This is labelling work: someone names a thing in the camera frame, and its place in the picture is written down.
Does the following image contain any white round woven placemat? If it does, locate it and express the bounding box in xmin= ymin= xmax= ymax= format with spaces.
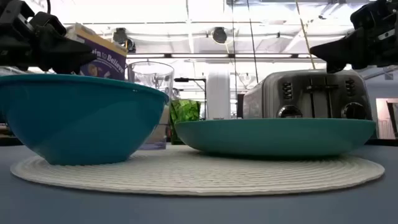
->
xmin=10 ymin=144 xmax=386 ymax=197

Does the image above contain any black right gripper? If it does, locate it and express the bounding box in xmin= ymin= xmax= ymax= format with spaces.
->
xmin=309 ymin=0 xmax=398 ymax=74

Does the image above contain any pink wall panel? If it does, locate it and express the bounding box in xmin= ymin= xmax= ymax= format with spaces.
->
xmin=375 ymin=98 xmax=398 ymax=140

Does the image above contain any white round column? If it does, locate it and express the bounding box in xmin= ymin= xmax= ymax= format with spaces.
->
xmin=206 ymin=70 xmax=231 ymax=121

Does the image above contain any black toaster power cable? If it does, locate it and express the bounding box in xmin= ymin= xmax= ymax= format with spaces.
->
xmin=247 ymin=0 xmax=259 ymax=83

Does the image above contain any teal plastic bowl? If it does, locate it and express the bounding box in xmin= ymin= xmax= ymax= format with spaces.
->
xmin=0 ymin=73 xmax=170 ymax=166

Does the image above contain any black ceiling cable reel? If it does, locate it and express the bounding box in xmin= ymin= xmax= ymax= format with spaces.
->
xmin=112 ymin=27 xmax=137 ymax=53
xmin=211 ymin=27 xmax=229 ymax=44

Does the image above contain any yellow hanging cable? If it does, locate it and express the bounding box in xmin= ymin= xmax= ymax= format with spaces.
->
xmin=294 ymin=0 xmax=317 ymax=70

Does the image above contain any clear drinking glass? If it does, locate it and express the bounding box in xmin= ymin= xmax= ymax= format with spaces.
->
xmin=127 ymin=61 xmax=175 ymax=151

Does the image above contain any purple cereal box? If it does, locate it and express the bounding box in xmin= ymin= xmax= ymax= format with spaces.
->
xmin=65 ymin=23 xmax=128 ymax=82

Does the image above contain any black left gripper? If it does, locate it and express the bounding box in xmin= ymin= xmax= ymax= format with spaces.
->
xmin=0 ymin=0 xmax=97 ymax=75

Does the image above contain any silver four-slot toaster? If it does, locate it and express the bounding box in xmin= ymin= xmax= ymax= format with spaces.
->
xmin=242 ymin=68 xmax=373 ymax=121

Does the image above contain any green round plate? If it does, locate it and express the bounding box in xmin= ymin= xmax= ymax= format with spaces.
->
xmin=174 ymin=118 xmax=377 ymax=157

